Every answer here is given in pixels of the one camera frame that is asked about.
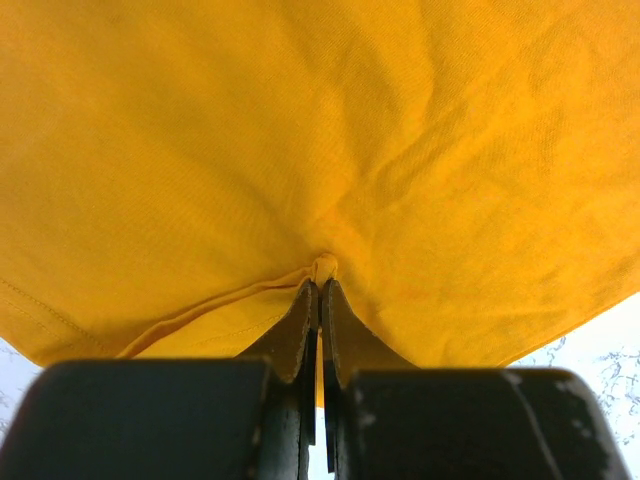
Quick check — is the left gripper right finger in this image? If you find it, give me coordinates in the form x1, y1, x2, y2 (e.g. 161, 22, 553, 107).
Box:
319, 280, 629, 479

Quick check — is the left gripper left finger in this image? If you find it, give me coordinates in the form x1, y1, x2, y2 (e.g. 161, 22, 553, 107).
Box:
1, 282, 318, 479

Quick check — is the yellow t shirt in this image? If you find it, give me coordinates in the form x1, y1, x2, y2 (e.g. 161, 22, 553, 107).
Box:
0, 0, 640, 407

